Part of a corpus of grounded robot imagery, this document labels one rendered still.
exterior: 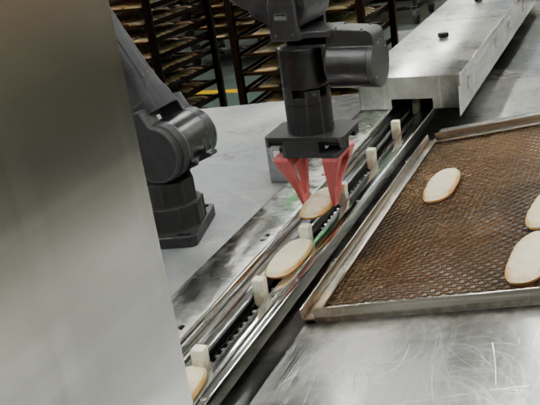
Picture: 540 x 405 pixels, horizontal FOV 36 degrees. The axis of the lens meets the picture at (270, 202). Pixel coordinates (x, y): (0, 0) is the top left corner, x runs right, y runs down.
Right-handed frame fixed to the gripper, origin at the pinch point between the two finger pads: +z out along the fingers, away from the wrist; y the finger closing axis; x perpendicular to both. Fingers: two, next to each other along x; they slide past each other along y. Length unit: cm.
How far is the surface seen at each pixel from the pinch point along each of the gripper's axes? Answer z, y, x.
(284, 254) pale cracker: 2.1, -0.3, -12.0
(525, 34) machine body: 7, 9, 124
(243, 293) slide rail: 3.1, -2.2, -19.8
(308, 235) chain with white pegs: 2.2, 0.5, -6.3
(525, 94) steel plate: 6, 17, 67
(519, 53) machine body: 7, 11, 104
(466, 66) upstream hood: -4, 9, 51
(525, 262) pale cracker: -5.1, 28.2, -25.2
